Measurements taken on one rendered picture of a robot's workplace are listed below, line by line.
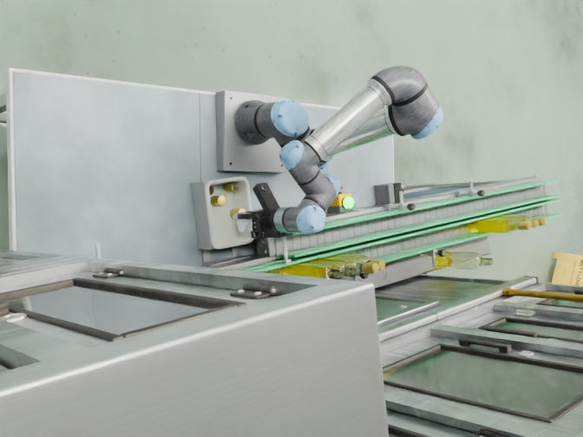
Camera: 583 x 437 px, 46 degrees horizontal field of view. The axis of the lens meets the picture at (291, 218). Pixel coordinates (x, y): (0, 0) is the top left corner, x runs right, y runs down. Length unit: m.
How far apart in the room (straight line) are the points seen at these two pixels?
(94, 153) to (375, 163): 1.22
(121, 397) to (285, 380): 0.18
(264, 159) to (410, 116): 0.59
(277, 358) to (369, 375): 0.14
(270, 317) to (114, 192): 1.48
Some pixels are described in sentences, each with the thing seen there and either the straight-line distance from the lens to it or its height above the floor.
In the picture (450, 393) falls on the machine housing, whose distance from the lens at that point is 1.59.
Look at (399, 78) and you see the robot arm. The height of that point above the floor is 1.40.
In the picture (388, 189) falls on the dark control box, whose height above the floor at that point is 0.83.
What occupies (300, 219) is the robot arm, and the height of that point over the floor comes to 1.24.
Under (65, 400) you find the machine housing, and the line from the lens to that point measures 0.60.
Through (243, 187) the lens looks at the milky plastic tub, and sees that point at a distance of 2.31.
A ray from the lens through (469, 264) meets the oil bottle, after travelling 2.82.
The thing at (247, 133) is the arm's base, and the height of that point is 0.83.
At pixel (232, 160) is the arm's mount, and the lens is 2.32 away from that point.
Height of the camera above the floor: 2.67
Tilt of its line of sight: 49 degrees down
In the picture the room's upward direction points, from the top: 90 degrees clockwise
